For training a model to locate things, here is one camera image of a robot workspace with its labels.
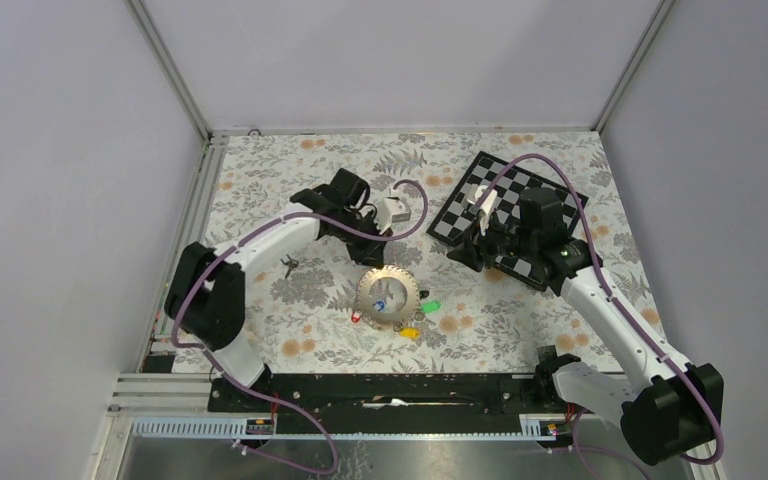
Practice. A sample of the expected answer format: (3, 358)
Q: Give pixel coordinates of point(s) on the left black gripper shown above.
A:
(371, 254)

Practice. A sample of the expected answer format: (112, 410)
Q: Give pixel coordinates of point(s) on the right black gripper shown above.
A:
(469, 255)

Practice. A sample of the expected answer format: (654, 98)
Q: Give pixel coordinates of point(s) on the green key tag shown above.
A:
(431, 306)

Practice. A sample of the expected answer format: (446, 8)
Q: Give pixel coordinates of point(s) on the yellow key tag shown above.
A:
(411, 333)

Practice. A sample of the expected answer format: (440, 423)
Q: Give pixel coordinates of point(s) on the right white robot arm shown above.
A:
(666, 405)

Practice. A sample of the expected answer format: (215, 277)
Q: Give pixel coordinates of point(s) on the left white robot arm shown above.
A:
(208, 291)

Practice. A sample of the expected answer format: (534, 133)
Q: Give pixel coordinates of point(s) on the black white chessboard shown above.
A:
(453, 217)

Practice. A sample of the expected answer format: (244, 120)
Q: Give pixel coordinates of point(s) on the small key with carabiner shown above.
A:
(290, 264)

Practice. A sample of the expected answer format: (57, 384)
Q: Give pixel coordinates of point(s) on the floral tablecloth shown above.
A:
(299, 320)

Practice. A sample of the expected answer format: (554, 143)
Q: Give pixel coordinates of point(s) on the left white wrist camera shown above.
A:
(389, 211)

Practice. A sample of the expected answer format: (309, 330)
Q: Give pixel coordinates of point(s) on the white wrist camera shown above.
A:
(389, 211)
(480, 200)

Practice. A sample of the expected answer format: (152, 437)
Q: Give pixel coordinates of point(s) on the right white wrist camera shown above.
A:
(480, 200)

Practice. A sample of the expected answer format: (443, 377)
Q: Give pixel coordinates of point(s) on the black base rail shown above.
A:
(393, 404)

